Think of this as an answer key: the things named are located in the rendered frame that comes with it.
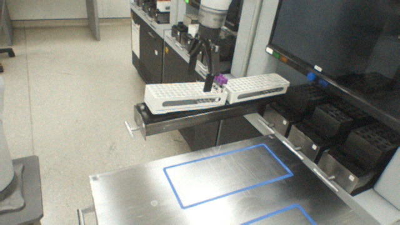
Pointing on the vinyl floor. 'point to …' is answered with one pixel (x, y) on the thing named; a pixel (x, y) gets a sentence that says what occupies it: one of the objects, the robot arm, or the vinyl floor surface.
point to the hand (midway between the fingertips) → (198, 80)
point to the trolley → (219, 190)
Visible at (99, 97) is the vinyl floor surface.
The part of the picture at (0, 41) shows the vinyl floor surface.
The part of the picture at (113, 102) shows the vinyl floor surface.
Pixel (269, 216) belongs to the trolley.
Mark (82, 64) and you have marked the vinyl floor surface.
